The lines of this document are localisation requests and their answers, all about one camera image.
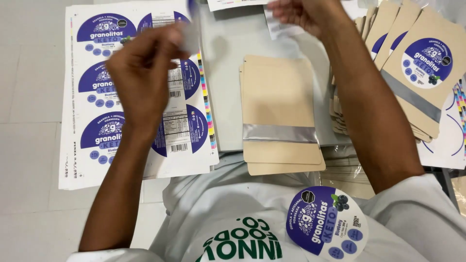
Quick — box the person's white shirt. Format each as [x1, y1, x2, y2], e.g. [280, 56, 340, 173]
[67, 152, 466, 262]

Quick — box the peeled white purple sticker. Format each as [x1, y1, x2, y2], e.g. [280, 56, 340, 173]
[179, 0, 201, 56]

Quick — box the stack of printed label sheets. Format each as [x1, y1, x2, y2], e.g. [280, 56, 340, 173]
[58, 2, 220, 191]

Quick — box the person's right hand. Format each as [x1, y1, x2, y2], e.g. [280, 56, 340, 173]
[267, 0, 352, 41]

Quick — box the white backing paper piece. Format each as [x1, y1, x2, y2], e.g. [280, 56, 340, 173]
[264, 7, 306, 41]

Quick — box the person's left hand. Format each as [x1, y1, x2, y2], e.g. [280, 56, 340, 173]
[105, 24, 191, 127]

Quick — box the round purple label sticker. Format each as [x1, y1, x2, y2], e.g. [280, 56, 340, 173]
[286, 186, 368, 261]

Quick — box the clear plastic bag of pouches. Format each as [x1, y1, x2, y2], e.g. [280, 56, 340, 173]
[320, 145, 376, 200]

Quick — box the pile of labelled kraft pouches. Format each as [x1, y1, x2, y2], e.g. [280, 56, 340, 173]
[329, 0, 456, 143]

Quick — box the used white label sheet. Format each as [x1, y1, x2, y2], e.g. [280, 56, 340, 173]
[416, 79, 466, 170]

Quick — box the plain kraft pouch silver window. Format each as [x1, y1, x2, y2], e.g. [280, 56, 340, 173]
[239, 55, 323, 165]
[248, 153, 327, 176]

